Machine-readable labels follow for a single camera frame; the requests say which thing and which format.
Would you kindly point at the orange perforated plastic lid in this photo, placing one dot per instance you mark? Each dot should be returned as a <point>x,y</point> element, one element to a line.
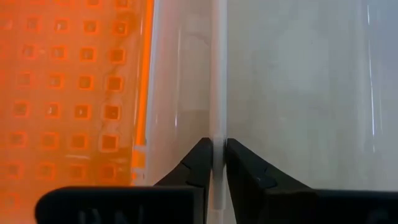
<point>68,93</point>

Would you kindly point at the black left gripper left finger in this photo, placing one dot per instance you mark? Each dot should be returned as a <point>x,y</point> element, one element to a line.
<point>196,168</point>

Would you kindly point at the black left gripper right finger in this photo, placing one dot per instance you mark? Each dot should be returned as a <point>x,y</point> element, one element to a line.
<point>255,193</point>

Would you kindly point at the clear plastic pencil box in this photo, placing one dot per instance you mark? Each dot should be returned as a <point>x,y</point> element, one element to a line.
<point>295,93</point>

